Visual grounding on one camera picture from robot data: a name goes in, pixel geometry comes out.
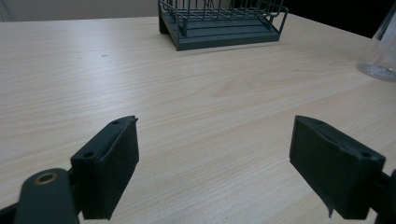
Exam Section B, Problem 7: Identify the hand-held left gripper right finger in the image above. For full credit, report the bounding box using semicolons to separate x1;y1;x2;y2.
289;115;387;220

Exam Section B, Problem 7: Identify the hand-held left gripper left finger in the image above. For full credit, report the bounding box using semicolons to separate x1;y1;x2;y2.
70;115;140;221

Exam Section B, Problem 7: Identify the clear glass cup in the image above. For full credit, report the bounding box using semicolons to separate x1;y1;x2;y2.
356;2;396;83

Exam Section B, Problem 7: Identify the dark green wire dish rack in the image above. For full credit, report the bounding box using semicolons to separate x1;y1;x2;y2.
157;0;290;51

